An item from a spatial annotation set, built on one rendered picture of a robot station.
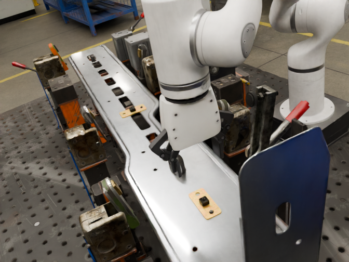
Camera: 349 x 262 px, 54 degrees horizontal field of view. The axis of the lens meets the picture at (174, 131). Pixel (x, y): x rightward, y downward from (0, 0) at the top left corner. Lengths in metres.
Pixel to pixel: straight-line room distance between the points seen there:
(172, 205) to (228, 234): 0.14
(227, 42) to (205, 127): 0.19
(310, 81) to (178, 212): 0.70
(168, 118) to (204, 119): 0.07
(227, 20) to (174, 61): 0.10
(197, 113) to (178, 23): 0.16
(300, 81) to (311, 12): 0.23
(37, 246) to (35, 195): 0.26
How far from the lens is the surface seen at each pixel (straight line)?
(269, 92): 0.66
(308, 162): 0.38
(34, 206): 1.38
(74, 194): 1.36
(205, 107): 0.58
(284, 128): 0.75
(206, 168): 0.83
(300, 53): 1.21
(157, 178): 0.83
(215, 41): 0.47
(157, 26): 0.50
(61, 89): 1.33
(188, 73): 0.52
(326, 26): 1.15
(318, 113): 1.33
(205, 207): 0.74
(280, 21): 1.16
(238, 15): 0.48
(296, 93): 1.28
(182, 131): 0.58
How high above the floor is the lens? 1.55
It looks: 35 degrees down
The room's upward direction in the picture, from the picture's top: 12 degrees counter-clockwise
